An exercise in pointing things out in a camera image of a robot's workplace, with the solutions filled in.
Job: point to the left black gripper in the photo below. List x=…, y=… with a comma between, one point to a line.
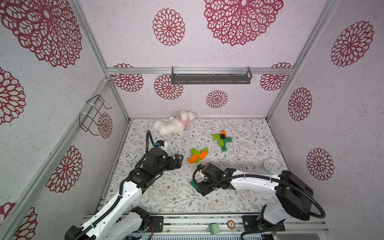
x=177, y=162

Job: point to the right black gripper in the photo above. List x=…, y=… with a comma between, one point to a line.
x=202, y=186

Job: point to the dark green lego brick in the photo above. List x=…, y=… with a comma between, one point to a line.
x=228, y=140
x=223, y=148
x=194, y=186

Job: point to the orange lego brick bottom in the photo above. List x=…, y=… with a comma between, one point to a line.
x=192, y=159

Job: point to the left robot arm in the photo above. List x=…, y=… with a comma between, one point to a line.
x=105, y=224

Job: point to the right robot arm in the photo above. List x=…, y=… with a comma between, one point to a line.
x=294, y=197

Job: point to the dark green lego brick bottom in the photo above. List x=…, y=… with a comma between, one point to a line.
x=194, y=186

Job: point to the white plush toy pink shirt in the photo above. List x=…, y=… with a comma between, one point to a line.
x=175, y=125

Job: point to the round orange sticker disc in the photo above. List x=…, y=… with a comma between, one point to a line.
x=231, y=225

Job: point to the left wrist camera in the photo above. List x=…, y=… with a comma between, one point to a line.
x=162, y=144

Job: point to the green box on rail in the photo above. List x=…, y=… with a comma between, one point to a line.
x=214, y=228

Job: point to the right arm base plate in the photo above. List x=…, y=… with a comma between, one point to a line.
x=252, y=223

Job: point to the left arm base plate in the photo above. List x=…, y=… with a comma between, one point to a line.
x=153, y=224

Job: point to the dark wall shelf rack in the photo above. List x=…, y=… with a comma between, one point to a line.
x=243, y=78

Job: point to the black wire wall basket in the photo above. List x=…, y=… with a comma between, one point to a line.
x=96, y=121

